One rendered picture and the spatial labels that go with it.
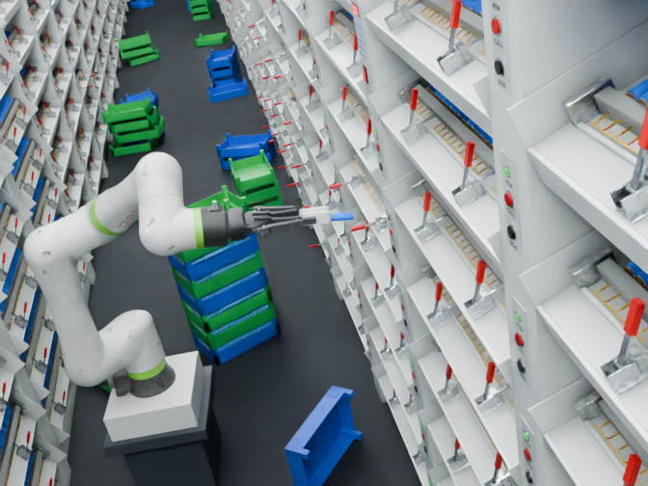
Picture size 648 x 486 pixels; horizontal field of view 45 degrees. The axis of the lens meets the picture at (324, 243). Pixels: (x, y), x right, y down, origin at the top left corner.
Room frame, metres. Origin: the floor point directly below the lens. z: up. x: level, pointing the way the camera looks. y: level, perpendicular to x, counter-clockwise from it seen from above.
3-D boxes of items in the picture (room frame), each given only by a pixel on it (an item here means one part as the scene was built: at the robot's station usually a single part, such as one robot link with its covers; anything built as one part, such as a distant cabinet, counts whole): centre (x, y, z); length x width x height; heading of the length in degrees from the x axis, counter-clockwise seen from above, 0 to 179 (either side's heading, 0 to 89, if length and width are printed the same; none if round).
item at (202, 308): (2.70, 0.43, 0.28); 0.30 x 0.20 x 0.08; 118
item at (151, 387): (2.02, 0.67, 0.40); 0.26 x 0.15 x 0.06; 81
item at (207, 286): (2.70, 0.43, 0.36); 0.30 x 0.20 x 0.08; 118
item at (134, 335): (2.01, 0.62, 0.52); 0.16 x 0.13 x 0.19; 130
